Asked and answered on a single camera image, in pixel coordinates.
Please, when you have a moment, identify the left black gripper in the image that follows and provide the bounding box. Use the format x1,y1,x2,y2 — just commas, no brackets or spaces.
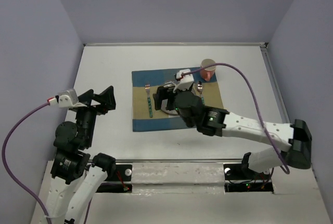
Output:
76,84,117,146

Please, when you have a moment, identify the spoon with green handle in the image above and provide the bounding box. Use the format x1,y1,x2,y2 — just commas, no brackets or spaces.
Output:
197,81,205,104

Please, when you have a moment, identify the grey patterned plate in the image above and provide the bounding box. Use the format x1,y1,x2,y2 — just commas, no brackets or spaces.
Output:
161,81,183,117

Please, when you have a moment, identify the pink cup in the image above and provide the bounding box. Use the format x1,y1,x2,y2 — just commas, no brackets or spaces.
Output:
200,59,216,82

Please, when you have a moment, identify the blue beige placemat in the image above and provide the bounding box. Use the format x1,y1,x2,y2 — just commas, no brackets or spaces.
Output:
132,68,223,132

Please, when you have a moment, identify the fork with green handle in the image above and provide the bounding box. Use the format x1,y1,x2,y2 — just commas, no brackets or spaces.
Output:
145,84,153,118

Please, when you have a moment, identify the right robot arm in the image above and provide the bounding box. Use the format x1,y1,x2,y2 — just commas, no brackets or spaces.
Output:
153,86,312,178

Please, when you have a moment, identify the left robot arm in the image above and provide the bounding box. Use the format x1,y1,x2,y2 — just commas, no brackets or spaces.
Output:
45,86,116,223

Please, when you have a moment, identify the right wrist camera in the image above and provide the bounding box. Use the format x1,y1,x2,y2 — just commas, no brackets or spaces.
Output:
174,69,194,91

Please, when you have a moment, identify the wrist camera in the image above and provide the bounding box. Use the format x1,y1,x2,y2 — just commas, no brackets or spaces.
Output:
47,88,79,109
174,69,194,91

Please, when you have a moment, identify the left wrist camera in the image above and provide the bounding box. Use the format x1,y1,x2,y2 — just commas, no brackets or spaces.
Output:
47,88,79,109

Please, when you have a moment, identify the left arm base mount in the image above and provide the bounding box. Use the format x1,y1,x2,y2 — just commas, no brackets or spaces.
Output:
96,164,133,193

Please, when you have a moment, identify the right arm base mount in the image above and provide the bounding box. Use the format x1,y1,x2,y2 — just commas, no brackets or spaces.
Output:
223,152,274,193

